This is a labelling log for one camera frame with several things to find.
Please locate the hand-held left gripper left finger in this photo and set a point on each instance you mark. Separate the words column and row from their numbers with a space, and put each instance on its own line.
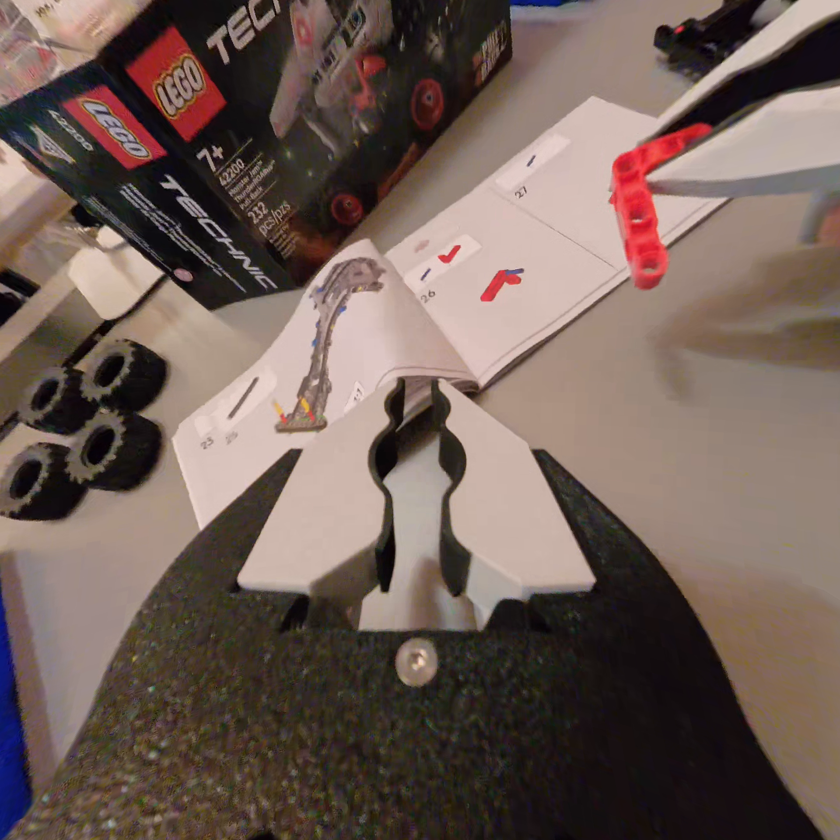
column 308, row 525

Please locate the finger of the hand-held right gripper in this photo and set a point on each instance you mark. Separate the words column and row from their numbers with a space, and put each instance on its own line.
column 754, row 151
column 787, row 33

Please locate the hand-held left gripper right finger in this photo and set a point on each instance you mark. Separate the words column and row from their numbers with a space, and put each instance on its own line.
column 525, row 525

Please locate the red angled toy beam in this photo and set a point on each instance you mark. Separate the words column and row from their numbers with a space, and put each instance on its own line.
column 640, row 216

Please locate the grey desk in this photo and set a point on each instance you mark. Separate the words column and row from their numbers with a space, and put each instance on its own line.
column 656, row 459

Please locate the black toy chassis assembly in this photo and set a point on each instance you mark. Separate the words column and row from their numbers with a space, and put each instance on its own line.
column 702, row 39

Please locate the black toy tyre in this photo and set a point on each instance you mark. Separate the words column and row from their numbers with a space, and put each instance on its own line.
column 121, row 453
column 39, row 485
column 56, row 400
column 128, row 374

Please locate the white instruction booklet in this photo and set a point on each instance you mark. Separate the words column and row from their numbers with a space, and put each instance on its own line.
column 558, row 249

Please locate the white board stand base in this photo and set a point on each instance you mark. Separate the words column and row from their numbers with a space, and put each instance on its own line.
column 111, row 282

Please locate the tagged blue plastic bin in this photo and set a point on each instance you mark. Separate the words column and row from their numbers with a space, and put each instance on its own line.
column 10, row 689

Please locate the black toy truck set box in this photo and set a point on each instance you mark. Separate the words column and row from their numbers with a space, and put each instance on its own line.
column 197, row 197

